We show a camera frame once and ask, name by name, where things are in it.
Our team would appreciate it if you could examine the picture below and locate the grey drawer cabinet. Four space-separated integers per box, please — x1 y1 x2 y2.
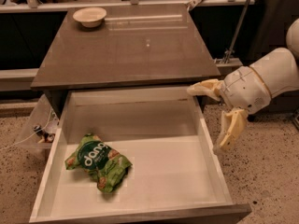
31 5 220 114

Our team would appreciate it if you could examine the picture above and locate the clear plastic bin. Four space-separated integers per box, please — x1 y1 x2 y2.
16 95 59 151

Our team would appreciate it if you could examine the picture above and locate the white cable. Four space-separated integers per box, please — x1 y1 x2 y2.
0 109 59 152

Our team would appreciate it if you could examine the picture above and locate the open white drawer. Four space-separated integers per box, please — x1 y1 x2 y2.
30 86 251 224

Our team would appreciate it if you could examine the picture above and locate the metal tripod pole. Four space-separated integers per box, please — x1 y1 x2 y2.
214 0 256 89

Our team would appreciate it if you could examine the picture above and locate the green chip bag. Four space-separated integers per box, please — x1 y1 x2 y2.
64 133 132 193

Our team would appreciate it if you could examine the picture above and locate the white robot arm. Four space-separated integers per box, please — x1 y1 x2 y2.
187 19 299 154

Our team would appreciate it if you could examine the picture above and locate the white ceramic bowl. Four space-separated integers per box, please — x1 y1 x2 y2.
73 7 107 28

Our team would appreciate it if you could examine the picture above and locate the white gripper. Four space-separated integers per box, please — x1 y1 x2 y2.
187 66 271 155

